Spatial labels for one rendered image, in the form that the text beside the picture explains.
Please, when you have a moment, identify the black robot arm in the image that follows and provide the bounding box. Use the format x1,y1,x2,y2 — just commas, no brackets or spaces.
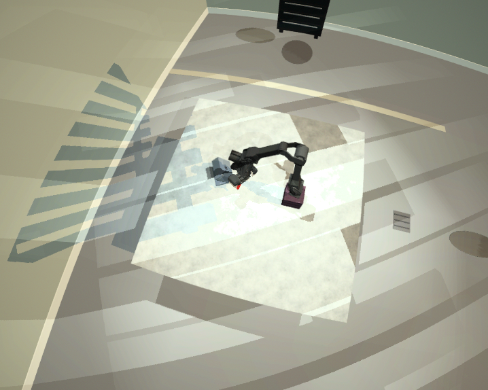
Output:
228,141,309,198

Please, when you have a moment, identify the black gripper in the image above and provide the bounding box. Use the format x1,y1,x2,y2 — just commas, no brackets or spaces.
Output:
228,164,258,186

